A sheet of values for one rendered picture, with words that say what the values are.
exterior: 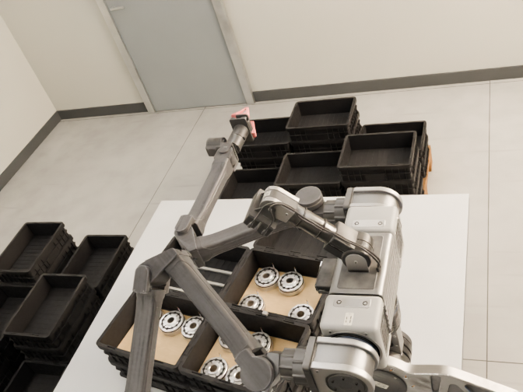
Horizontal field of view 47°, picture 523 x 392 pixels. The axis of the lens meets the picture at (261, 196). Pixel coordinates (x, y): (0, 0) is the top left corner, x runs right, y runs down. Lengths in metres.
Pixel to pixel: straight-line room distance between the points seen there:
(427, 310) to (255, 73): 3.20
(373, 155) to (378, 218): 1.93
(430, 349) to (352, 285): 0.92
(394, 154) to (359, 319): 2.18
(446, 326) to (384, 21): 2.84
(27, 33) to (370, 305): 5.02
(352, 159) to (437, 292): 1.27
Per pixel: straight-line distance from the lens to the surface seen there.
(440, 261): 2.55
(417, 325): 2.36
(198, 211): 1.85
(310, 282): 2.39
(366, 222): 1.55
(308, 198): 1.71
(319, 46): 4.86
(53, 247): 3.73
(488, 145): 4.24
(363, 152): 3.51
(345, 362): 1.33
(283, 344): 2.24
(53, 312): 3.41
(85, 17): 5.54
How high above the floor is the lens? 2.59
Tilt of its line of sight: 38 degrees down
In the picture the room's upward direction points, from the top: 20 degrees counter-clockwise
